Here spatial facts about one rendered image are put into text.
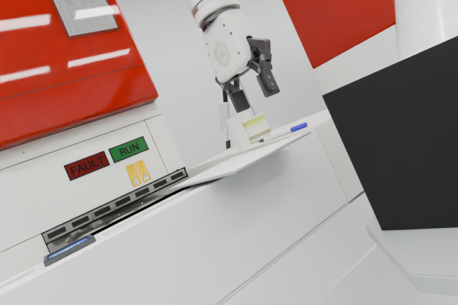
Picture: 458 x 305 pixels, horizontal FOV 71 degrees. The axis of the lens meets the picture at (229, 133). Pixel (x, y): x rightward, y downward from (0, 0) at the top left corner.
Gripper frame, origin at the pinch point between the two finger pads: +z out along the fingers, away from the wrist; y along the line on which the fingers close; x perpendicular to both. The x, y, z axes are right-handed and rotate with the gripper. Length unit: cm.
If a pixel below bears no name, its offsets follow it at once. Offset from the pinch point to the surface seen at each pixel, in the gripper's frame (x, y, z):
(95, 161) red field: -19, -57, -5
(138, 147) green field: -5, -57, -4
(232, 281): -20.3, 4.8, 22.0
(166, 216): -24.7, 4.8, 10.2
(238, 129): 8.9, -22.1, 3.8
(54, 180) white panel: -30, -58, -4
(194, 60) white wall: 120, -204, -72
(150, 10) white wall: 100, -204, -125
